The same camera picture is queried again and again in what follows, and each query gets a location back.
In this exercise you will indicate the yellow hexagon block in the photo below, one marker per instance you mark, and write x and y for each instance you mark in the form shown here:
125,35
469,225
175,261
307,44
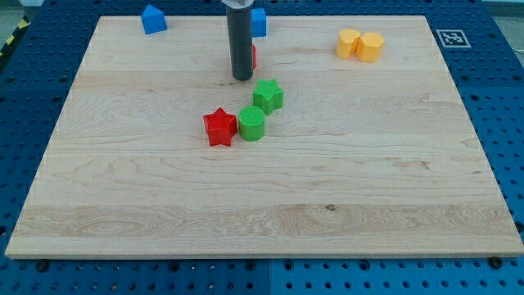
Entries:
369,48

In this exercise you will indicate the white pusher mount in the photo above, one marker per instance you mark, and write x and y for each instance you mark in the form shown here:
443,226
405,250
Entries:
238,4

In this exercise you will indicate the wooden board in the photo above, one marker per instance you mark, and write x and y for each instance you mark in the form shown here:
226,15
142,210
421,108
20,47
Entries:
363,160

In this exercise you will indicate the white fiducial marker tag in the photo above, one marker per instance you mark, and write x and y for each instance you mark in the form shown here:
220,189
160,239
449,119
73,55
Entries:
453,38

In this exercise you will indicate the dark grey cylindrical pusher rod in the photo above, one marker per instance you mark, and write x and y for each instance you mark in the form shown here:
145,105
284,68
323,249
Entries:
240,42

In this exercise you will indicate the black bolt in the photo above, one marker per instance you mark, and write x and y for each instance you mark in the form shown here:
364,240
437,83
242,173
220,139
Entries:
41,266
496,262

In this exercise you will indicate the blue cube block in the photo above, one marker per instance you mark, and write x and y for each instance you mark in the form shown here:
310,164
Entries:
258,22

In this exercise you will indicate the yellow heart block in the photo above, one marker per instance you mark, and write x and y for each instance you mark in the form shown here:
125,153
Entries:
347,43

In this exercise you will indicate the black bolt left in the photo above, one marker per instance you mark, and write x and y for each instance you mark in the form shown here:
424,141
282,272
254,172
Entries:
41,266

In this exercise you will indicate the black bolt right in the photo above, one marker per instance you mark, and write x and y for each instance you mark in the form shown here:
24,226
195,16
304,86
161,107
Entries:
496,262

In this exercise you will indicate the blue house-shaped block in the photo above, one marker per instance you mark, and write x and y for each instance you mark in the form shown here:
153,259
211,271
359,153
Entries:
153,20

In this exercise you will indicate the red circle block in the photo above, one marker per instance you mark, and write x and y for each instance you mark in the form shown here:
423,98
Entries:
254,56

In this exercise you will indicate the red star block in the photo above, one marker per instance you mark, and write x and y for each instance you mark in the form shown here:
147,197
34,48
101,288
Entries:
220,127

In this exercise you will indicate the green star block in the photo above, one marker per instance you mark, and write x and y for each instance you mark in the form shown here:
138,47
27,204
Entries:
267,95

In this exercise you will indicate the green cylinder block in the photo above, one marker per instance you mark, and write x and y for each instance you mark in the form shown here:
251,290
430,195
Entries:
251,121

